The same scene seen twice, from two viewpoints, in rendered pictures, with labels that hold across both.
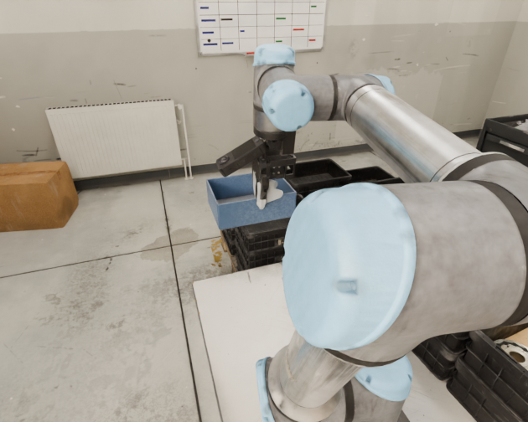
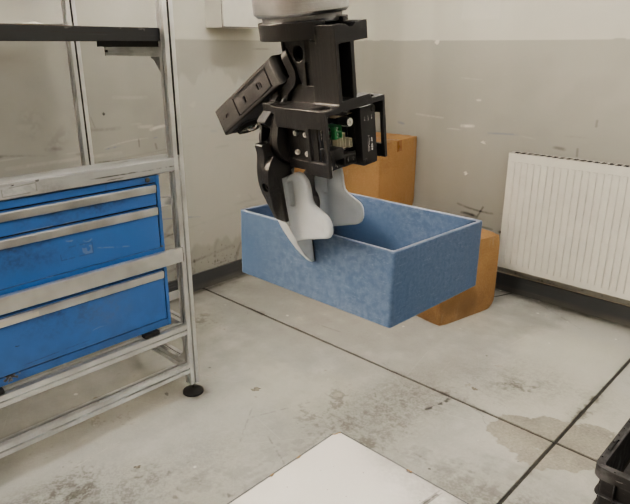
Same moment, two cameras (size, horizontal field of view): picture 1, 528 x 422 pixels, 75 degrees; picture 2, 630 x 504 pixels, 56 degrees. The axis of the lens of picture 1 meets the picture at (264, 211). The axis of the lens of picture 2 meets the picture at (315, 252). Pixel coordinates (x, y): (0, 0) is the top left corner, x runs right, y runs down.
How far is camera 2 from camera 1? 0.71 m
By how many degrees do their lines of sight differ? 57
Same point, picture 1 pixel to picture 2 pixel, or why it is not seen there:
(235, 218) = (267, 258)
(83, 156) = (532, 239)
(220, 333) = not seen: outside the picture
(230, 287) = (368, 487)
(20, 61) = (511, 80)
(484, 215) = not seen: outside the picture
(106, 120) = (592, 191)
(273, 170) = (297, 143)
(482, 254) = not seen: outside the picture
